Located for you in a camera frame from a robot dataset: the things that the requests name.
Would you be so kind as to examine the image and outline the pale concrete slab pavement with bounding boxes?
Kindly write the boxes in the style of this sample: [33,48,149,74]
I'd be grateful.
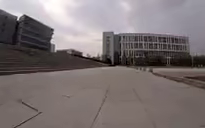
[0,65,205,128]

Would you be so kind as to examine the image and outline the dark building with horizontal bands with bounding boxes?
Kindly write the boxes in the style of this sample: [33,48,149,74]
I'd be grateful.
[14,13,55,52]

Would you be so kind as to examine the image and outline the wide stone steps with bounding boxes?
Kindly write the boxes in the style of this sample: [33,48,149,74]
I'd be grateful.
[0,41,110,77]

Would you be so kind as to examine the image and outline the pale side path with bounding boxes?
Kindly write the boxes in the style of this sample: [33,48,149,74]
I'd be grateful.
[152,67,205,79]

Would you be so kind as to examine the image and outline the low distant building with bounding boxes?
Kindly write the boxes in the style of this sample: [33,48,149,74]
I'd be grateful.
[56,48,84,57]

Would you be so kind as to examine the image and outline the pale stone kerb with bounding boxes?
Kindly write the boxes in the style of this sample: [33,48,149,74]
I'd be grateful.
[149,70,205,92]

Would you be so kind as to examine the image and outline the large white curved building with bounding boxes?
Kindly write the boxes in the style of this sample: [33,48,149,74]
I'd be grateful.
[101,31,191,67]

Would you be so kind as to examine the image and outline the row of dark trees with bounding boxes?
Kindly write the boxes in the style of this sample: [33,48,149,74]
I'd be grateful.
[189,54,205,67]

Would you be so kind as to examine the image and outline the dark glass building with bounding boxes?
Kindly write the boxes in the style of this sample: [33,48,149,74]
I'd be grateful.
[0,7,19,46]

